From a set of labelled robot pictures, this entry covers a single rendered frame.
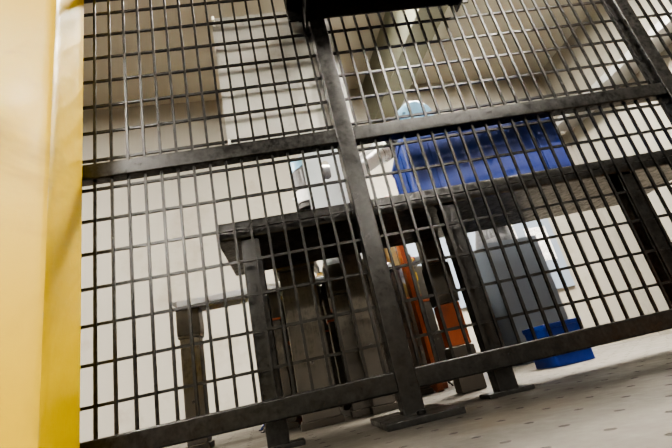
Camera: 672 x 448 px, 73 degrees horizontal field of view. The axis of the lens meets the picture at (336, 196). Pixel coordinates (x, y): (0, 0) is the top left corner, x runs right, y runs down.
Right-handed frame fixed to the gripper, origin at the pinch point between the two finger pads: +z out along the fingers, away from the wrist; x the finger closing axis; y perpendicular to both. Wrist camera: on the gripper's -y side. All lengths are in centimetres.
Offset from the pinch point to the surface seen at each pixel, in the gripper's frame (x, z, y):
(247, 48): 11, -31, -55
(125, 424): 124, 25, 210
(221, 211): 50, -113, 216
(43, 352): 38, 20, -67
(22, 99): 42, -15, -68
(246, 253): 16, 8, -54
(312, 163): -0.3, -19.2, -26.6
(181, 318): 34.3, 9.5, -17.8
